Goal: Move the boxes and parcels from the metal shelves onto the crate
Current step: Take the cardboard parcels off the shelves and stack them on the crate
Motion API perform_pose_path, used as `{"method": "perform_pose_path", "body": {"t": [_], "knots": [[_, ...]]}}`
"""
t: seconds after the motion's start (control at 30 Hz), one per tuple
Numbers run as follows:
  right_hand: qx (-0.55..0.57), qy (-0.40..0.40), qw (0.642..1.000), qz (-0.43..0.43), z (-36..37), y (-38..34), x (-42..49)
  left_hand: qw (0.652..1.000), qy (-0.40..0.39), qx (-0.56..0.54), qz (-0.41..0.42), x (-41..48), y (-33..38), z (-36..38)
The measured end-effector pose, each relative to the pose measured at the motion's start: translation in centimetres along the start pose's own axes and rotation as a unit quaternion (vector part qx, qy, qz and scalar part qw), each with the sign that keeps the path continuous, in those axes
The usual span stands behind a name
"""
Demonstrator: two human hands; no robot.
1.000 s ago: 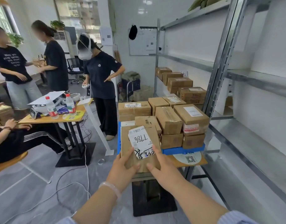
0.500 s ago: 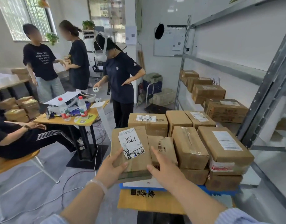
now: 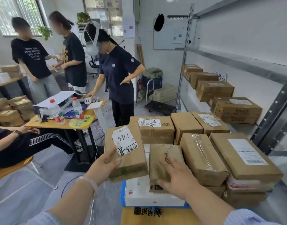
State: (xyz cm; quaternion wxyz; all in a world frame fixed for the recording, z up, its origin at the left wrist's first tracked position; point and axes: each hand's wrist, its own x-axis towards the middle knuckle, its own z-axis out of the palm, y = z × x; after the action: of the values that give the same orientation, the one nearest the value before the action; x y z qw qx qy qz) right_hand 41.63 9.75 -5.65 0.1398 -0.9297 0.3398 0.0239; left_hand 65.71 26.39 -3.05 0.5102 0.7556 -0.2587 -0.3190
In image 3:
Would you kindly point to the person's left hand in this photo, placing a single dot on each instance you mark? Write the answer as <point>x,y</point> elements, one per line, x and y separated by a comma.
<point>100,169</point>

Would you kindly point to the person's right hand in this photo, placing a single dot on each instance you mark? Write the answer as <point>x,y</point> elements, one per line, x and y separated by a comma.
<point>182,182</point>

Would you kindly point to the person's right thumb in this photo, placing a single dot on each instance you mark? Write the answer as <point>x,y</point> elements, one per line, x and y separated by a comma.
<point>164,183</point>

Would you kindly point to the person's left thumb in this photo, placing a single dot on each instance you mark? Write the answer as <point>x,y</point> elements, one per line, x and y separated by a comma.
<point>113,164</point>

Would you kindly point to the brown parcel with handwritten label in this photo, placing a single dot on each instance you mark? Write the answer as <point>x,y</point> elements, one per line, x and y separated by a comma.
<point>130,159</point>

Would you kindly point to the small plain brown parcel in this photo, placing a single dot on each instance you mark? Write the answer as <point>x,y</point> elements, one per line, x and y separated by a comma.
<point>161,156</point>

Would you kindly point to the person's right forearm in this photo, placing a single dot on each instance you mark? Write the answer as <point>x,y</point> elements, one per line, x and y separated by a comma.
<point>209,208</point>

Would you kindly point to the person's left forearm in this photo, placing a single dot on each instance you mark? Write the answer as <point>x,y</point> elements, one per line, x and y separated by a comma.
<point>73,203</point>

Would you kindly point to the white flat carton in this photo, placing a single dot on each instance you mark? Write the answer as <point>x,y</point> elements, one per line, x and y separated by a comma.
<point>143,196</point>

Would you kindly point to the yellow box with black print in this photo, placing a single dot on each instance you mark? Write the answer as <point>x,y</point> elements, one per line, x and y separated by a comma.
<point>157,217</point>

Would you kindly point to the black floor mat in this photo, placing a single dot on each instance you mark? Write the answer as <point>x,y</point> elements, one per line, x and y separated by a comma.
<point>75,165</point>

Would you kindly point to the pile of brown cardboard boxes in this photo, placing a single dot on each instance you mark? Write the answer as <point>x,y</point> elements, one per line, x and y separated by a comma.
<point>199,156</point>

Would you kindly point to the round yellow green sticker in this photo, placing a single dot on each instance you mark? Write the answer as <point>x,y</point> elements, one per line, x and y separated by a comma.
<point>80,121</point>

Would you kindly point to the small white paper sheet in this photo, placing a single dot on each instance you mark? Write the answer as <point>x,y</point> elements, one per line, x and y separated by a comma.
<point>94,105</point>

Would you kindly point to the clear water bottle red cap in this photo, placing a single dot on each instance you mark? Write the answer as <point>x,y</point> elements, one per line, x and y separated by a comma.
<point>77,110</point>
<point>57,113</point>

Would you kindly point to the white controller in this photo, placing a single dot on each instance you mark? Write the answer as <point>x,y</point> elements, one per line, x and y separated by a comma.
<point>88,100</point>

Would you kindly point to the wooden table with black legs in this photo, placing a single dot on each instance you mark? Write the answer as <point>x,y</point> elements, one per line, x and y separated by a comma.
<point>52,124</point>

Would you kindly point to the black platform trolley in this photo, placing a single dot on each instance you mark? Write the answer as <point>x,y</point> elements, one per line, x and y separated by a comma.
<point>160,107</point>

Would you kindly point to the white parcel with red print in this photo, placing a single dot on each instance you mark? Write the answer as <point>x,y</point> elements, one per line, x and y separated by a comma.
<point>246,185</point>

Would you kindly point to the red fire extinguisher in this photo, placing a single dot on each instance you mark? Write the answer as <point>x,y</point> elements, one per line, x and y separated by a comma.
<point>140,85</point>

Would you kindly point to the beige plastic crate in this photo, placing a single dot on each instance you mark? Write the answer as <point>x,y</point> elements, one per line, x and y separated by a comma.
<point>164,93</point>

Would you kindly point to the large white paper sheet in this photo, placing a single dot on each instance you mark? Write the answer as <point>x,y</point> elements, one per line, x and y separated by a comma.
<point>55,98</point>

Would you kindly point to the blue plastic crate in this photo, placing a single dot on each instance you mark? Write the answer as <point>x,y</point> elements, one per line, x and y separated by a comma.
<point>155,82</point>

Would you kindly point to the green bag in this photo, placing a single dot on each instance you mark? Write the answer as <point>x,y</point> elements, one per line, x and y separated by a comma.
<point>153,72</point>

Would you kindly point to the black wristwatch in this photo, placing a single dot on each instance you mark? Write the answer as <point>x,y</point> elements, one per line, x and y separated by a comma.
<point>18,132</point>

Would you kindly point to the brown cardboard box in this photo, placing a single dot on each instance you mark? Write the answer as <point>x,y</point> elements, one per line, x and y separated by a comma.
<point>204,79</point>
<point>237,112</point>
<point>192,68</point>
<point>214,91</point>

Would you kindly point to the black office chair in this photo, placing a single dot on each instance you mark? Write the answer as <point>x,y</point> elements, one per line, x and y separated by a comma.
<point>94,64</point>

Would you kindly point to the orange wooden stool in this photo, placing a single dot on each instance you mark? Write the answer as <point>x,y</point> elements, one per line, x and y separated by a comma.
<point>10,168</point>

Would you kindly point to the brown cardboard tubes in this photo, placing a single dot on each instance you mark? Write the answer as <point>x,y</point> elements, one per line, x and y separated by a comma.
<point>141,56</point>

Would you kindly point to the stack of small cardboard boxes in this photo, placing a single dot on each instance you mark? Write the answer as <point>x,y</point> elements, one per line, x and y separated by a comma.
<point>14,110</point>

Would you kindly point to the white headset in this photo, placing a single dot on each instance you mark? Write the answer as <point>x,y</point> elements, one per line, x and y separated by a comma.
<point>93,48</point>

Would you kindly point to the white paper sign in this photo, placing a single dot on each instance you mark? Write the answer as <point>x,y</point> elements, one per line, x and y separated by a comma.
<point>222,76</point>

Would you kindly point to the wooden desk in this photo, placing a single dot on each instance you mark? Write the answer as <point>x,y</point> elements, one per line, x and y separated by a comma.
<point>7,83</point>

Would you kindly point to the cardboard box on desk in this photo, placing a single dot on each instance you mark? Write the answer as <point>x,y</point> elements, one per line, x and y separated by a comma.
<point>11,70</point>

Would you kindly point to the white standing air conditioner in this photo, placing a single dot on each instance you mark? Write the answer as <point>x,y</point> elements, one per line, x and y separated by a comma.
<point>81,29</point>

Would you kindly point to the whiteboard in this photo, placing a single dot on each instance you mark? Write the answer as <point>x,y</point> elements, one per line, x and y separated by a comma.
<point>171,35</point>

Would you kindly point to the green potted plant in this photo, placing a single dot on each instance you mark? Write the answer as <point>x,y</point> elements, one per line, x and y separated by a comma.
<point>83,17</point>
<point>45,32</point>

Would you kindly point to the grey metal shelf rack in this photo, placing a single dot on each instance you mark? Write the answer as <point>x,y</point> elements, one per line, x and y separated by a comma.
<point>274,74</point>

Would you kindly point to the window with grille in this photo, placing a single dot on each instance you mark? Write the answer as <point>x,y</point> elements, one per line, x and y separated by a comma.
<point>17,14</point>

